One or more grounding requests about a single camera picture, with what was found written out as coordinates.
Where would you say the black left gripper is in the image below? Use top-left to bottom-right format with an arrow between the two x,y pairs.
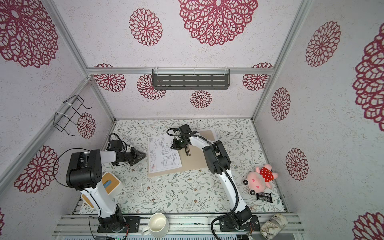
120,147 -> 146,166

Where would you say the beige manila folder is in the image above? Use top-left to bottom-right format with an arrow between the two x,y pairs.
148,146 -> 207,178

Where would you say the white technical drawing sheet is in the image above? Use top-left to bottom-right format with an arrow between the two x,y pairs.
148,134 -> 182,174

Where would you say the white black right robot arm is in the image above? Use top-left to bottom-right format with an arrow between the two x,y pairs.
167,124 -> 252,217

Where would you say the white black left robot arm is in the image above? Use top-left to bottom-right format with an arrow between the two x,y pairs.
66,139 -> 147,220

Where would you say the white wooden-top tissue box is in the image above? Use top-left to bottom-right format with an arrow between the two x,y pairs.
80,171 -> 124,210

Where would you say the white ceramic mug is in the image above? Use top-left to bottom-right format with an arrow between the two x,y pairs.
141,213 -> 170,238

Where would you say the pink pig plush toy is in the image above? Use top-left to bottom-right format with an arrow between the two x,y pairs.
243,164 -> 279,196

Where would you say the small black card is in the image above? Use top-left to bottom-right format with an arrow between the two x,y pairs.
256,193 -> 273,203

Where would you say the marbled patterned cup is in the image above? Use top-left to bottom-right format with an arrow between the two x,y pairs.
260,213 -> 288,240

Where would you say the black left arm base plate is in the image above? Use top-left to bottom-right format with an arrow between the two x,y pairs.
97,208 -> 141,233

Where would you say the grey slotted wall shelf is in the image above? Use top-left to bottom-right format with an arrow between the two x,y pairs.
152,69 -> 231,90

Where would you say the black wire wall rack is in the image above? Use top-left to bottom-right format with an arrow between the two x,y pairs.
53,94 -> 92,137

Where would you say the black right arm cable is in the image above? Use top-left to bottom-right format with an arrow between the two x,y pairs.
165,127 -> 241,240

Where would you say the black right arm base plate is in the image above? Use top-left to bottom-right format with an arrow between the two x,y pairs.
219,207 -> 261,232

